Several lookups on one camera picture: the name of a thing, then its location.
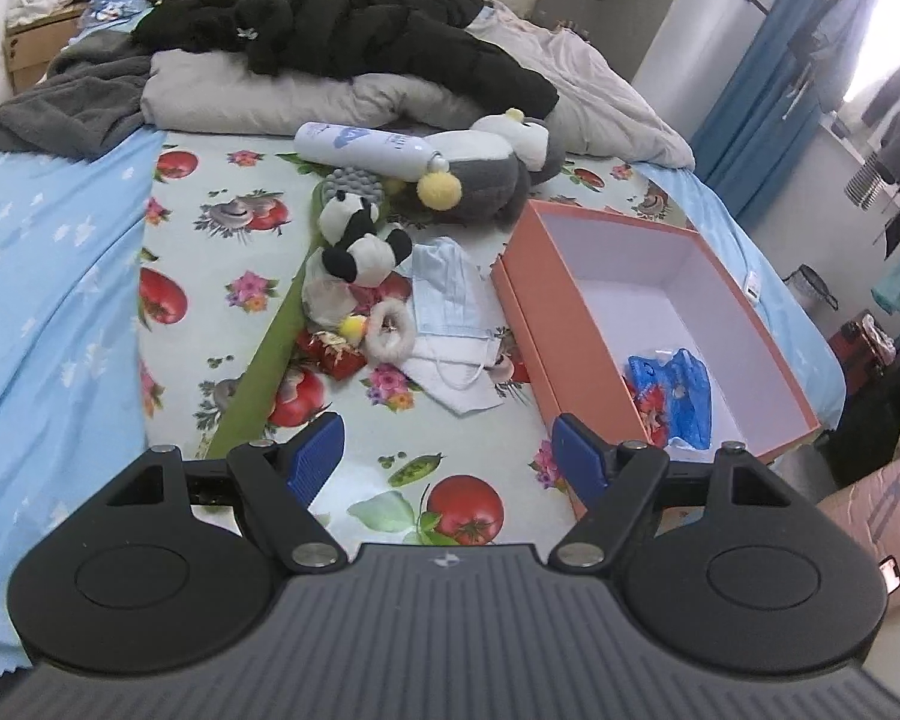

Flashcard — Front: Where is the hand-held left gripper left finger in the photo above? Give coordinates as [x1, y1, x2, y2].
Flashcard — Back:
[105, 411, 348, 575]

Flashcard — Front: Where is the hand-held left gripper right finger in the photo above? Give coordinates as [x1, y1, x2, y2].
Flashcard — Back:
[551, 412, 796, 571]

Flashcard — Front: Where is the orange cardboard box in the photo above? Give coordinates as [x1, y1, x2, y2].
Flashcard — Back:
[491, 199, 823, 520]

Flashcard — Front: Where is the light blue face mask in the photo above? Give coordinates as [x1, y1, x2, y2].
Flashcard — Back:
[409, 236, 496, 335]

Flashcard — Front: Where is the red snack packet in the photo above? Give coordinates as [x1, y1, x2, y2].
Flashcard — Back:
[300, 330, 368, 380]

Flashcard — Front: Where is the green plush stick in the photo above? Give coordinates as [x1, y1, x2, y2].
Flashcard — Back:
[208, 180, 391, 460]

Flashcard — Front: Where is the blue plastic bag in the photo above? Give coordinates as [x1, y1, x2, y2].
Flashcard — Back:
[622, 349, 713, 452]

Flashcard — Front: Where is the white fluffy scrunchie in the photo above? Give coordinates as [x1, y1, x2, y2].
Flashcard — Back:
[364, 298, 419, 365]

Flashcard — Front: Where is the white face mask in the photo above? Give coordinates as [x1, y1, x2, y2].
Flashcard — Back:
[401, 330, 508, 418]

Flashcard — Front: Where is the tomato printed sheet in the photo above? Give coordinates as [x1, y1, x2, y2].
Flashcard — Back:
[135, 127, 721, 548]

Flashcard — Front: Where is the panda plush toy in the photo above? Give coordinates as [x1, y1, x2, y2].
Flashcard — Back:
[316, 191, 415, 287]

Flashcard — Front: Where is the grey silicone brush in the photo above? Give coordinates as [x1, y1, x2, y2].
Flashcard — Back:
[322, 169, 388, 203]

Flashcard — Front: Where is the trash bin with black bag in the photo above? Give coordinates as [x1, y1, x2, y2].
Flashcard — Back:
[784, 264, 841, 313]

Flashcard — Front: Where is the black bag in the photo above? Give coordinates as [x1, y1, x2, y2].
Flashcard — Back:
[825, 345, 900, 488]

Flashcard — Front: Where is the pink cloth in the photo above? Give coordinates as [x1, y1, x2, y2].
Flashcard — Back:
[814, 444, 900, 616]

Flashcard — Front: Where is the grey penguin plush toy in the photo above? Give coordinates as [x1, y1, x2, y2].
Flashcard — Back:
[390, 109, 568, 230]

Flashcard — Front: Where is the red bag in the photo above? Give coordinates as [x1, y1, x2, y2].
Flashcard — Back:
[829, 311, 898, 383]

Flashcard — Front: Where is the white bottle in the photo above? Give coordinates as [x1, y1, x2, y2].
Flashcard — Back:
[294, 122, 451, 176]

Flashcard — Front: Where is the light blue bed sheet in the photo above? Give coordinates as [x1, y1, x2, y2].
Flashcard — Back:
[0, 127, 848, 691]

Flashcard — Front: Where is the pale pink quilt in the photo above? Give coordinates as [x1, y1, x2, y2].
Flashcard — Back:
[465, 4, 695, 170]

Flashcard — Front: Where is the striped hanging garment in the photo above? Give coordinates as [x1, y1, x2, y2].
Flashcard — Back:
[844, 157, 883, 208]

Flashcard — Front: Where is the blue curtain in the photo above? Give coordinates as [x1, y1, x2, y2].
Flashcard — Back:
[690, 0, 883, 188]

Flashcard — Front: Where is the black puffer jacket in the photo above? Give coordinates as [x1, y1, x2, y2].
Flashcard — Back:
[131, 0, 560, 125]

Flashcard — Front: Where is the dark grey fleece blanket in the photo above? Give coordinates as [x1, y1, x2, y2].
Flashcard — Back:
[0, 37, 155, 163]

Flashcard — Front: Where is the blue cartoon printed cloth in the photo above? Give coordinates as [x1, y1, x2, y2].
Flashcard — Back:
[75, 0, 148, 43]

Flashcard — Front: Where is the dark grey hanging coat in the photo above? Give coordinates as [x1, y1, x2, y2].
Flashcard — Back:
[787, 0, 871, 115]

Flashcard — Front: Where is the brown cardboard box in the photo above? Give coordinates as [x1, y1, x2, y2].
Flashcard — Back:
[4, 7, 88, 95]

